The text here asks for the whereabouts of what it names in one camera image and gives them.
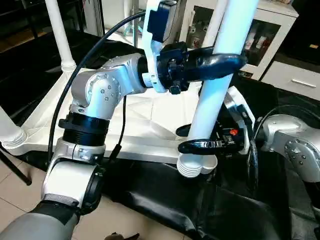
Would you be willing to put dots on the black metal stand leg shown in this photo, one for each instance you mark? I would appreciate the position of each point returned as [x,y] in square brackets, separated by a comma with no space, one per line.
[15,167]

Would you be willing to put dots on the white drawer unit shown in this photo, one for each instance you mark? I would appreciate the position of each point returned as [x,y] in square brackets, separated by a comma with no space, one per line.
[295,80]

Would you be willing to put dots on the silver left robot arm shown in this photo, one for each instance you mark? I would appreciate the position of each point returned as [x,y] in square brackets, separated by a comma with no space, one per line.
[95,90]

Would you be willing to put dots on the white plastic table top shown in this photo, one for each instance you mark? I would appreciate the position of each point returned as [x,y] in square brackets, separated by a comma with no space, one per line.
[45,110]

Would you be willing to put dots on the white glass-door cabinet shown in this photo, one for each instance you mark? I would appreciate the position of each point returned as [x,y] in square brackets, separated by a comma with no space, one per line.
[270,30]

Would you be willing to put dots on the black box yellow label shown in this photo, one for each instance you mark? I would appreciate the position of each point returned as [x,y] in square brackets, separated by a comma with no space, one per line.
[307,30]

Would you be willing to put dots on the black work mat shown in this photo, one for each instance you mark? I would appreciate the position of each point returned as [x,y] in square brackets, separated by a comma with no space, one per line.
[165,205]

